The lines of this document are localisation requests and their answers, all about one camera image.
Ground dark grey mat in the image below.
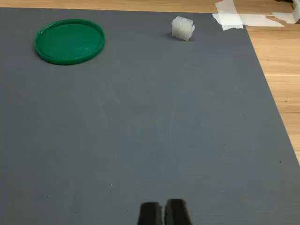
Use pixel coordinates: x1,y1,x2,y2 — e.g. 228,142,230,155
0,7,300,225

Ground small white plastic terminal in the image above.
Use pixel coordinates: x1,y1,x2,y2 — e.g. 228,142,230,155
171,15,195,42

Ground round green lid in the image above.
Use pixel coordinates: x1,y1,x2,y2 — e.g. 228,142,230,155
34,19,105,66

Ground white tape piece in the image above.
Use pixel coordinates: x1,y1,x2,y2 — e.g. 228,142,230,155
212,0,285,31
272,4,300,25

